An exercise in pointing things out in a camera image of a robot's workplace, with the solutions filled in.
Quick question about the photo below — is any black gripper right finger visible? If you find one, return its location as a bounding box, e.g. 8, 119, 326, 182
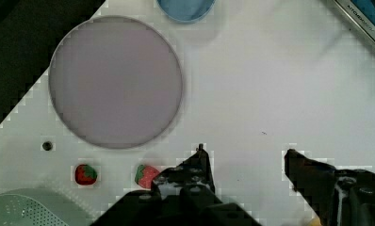
284, 149, 375, 226

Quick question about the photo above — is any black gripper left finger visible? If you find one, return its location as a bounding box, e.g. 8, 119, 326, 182
151, 143, 215, 199

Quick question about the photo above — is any silver toaster oven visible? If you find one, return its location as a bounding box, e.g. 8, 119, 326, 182
326, 0, 375, 47

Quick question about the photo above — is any light red toy strawberry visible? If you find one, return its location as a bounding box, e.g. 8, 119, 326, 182
135, 165, 159, 189

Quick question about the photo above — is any dark red toy strawberry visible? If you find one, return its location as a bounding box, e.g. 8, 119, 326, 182
74, 164, 98, 186

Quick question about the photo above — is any lilac round plate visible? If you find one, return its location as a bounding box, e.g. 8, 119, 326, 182
48, 16, 184, 149

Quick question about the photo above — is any blue cup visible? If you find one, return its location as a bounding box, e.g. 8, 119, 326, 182
155, 0, 216, 24

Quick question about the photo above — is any green perforated colander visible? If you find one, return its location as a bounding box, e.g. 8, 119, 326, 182
0, 188, 92, 226

